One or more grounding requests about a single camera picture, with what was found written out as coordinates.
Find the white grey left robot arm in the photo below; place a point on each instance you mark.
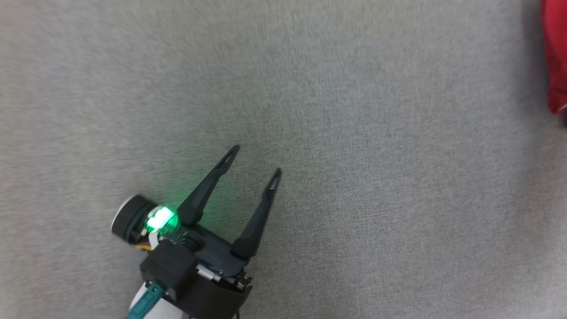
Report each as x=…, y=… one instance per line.
x=128, y=219

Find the red shorts with white stripe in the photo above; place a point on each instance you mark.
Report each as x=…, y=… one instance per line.
x=556, y=53

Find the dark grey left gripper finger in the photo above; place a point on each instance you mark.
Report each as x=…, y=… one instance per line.
x=259, y=221
x=201, y=199

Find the grey fabric sofa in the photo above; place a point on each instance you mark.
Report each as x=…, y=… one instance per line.
x=354, y=177

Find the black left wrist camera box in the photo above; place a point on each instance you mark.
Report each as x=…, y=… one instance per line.
x=168, y=270

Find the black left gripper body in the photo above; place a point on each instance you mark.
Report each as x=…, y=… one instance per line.
x=217, y=292

